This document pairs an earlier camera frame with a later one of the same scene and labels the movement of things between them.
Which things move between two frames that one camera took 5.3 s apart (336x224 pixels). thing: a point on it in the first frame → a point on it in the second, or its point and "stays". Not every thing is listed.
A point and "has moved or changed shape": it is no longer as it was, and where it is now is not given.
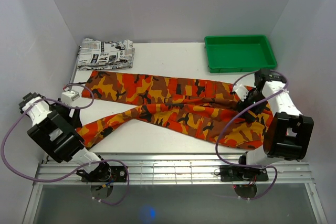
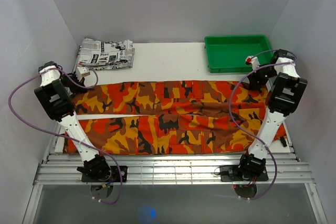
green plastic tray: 234,53 stays
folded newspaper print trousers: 115,54 stays
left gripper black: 74,121 → 76,89
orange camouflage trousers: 223,110 has moved or changed shape
